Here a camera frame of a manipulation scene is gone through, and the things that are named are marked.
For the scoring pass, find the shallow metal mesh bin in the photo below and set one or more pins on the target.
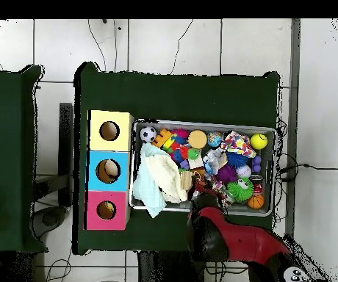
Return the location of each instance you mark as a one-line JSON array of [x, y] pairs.
[[245, 210]]

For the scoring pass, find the mint green cloth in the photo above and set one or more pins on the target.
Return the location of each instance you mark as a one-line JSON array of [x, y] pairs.
[[147, 192]]

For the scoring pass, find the small plush tiger toy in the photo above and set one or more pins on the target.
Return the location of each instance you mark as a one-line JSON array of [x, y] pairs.
[[199, 185]]

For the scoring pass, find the dark green table cloth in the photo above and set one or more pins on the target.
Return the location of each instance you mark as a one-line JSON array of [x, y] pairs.
[[172, 97], [10, 147]]

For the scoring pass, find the wooden box with three holes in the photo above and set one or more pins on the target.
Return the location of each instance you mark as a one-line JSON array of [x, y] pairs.
[[94, 182]]

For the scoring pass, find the orange foam disc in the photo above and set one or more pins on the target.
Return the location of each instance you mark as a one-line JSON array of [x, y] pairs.
[[197, 139]]

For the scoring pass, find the thin curved wooden piece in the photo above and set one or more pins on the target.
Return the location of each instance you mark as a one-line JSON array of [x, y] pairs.
[[186, 180]]

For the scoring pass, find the grey plastic base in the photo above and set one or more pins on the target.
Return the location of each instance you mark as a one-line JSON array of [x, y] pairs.
[[50, 218]]

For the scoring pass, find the small soccer ball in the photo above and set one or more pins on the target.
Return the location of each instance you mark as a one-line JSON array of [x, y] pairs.
[[148, 134]]

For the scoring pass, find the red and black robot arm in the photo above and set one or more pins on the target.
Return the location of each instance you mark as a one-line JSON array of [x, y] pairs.
[[245, 241]]

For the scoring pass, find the yellow smiley ball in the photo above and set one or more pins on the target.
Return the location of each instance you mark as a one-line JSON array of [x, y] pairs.
[[259, 141]]

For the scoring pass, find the small orange basketball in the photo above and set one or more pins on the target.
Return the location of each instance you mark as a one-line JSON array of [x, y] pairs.
[[256, 202]]

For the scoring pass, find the black upright panel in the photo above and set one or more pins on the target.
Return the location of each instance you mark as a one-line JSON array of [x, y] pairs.
[[66, 147]]

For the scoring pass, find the clear plastic bottle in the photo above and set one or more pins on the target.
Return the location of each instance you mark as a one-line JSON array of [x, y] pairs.
[[213, 161]]

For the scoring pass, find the white polka dot cloth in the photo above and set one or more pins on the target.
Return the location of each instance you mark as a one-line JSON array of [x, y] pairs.
[[238, 144]]

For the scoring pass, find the green puffer toy with eyes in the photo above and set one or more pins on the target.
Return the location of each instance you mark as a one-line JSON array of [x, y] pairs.
[[239, 191]]

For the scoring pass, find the cream muslin cloth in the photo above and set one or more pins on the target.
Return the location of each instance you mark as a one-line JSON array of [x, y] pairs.
[[166, 176]]

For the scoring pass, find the yellow plush toy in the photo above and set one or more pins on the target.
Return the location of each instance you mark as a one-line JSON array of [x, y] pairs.
[[109, 207]]

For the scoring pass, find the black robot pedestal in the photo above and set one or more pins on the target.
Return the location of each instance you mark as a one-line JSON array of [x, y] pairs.
[[163, 270]]

